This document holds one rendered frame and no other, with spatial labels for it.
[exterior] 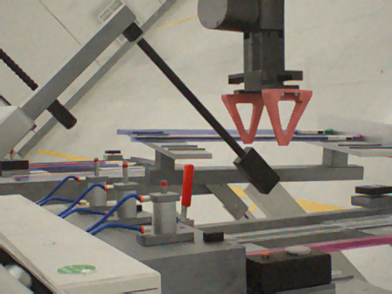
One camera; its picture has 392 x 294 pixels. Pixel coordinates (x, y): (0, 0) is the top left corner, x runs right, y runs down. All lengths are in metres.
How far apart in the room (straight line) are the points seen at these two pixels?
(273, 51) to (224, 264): 0.39
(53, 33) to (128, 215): 7.88
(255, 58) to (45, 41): 7.68
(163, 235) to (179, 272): 0.05
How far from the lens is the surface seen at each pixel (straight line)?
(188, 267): 0.58
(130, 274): 0.43
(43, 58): 8.51
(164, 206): 0.62
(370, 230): 1.02
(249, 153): 0.62
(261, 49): 0.90
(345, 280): 0.73
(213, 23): 0.86
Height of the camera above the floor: 1.41
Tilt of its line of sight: 19 degrees down
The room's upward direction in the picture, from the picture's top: 43 degrees counter-clockwise
